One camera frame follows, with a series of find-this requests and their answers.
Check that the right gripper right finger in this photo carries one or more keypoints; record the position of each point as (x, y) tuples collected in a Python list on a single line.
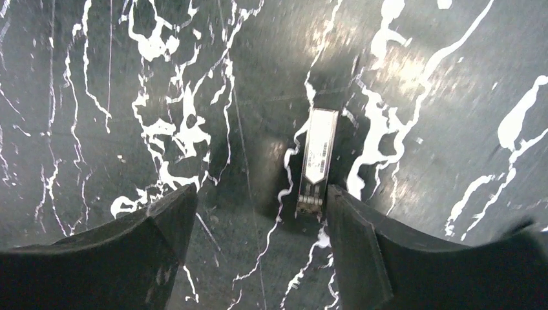
[(381, 263)]

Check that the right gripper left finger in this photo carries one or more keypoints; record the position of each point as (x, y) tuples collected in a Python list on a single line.
[(128, 263)]

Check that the silver SFP plug module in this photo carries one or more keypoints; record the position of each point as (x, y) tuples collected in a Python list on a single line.
[(318, 150)]

